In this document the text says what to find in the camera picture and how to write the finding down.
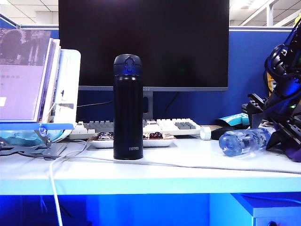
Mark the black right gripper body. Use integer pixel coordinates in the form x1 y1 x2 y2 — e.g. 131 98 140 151
264 77 301 132

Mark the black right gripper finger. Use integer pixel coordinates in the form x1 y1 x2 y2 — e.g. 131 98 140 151
265 117 301 151
246 93 273 114

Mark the clear mineral water bottle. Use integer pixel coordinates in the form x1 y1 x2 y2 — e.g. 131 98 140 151
218 128 273 157

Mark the black thermos flask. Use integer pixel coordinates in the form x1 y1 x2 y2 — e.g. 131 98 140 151
113 54 144 160

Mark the purple cloth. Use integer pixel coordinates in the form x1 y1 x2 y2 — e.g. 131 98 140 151
285 145 301 163

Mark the teal snack packet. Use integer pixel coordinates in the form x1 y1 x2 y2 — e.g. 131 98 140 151
215 113 250 129

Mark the blue cubicle partition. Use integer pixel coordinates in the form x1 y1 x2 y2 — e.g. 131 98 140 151
228 27 294 125

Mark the small white tape roll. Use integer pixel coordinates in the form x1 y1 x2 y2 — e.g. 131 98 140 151
199 126 211 141

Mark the blue drawer cabinet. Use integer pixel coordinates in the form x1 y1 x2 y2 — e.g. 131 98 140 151
231 193 301 226

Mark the white and grey keyboard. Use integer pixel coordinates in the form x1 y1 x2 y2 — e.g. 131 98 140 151
68 118 202 140

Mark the white tray with snacks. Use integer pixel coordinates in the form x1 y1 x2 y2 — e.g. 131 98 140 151
86 131 177 149

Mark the black computer monitor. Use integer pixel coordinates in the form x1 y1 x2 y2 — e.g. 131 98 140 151
58 0 230 92

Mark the grey monitor stand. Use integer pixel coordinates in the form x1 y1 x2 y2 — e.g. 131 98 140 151
142 91 154 121

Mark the metal laptop stand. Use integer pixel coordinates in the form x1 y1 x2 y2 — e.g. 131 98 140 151
0 120 76 161

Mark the purple cover book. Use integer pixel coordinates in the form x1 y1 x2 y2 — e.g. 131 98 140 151
0 28 61 123

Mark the teal wet wipes pack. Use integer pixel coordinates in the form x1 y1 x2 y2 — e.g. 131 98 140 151
0 129 69 146

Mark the black monitor cable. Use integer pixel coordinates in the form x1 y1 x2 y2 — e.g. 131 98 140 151
164 91 180 119

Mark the thin grey cable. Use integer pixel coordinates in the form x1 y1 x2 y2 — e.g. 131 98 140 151
14 150 301 174

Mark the white cable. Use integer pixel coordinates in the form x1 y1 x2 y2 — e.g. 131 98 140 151
48 140 88 226

